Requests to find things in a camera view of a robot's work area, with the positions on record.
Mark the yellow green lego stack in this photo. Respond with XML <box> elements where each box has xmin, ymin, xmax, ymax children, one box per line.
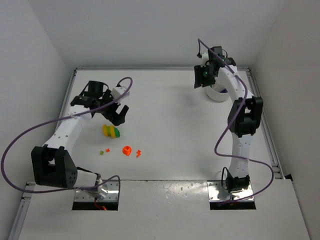
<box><xmin>102</xmin><ymin>124</ymin><xmax>121</xmax><ymax>139</ymax></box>

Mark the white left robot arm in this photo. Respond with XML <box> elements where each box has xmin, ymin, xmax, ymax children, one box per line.
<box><xmin>31</xmin><ymin>80</ymin><xmax>130</xmax><ymax>192</ymax></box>

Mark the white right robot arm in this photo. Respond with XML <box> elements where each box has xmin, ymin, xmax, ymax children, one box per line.
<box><xmin>194</xmin><ymin>46</ymin><xmax>264</xmax><ymax>193</ymax></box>

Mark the white round divided container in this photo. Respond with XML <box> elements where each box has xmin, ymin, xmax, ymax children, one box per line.
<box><xmin>205</xmin><ymin>82</ymin><xmax>229</xmax><ymax>102</ymax></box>

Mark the orange round lego piece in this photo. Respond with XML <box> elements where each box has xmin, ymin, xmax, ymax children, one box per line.
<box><xmin>122</xmin><ymin>145</ymin><xmax>132</xmax><ymax>157</ymax></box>

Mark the orange zigzag lego piece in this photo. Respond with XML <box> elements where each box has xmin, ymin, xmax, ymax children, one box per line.
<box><xmin>136</xmin><ymin>150</ymin><xmax>142</xmax><ymax>158</ymax></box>

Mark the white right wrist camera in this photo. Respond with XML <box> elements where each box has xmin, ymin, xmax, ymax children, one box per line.
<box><xmin>200</xmin><ymin>52</ymin><xmax>209</xmax><ymax>67</ymax></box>

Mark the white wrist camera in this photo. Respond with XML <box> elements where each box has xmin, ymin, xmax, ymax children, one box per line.
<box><xmin>200</xmin><ymin>52</ymin><xmax>209</xmax><ymax>67</ymax></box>
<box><xmin>110</xmin><ymin>86</ymin><xmax>130</xmax><ymax>99</ymax></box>

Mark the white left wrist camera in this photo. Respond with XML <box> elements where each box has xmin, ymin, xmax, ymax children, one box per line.
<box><xmin>110</xmin><ymin>86</ymin><xmax>130</xmax><ymax>99</ymax></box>

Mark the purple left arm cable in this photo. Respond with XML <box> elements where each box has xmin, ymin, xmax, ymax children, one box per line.
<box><xmin>0</xmin><ymin>76</ymin><xmax>133</xmax><ymax>194</ymax></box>

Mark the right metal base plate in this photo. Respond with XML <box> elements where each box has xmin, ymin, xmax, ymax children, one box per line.
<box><xmin>207</xmin><ymin>181</ymin><xmax>254</xmax><ymax>203</ymax></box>

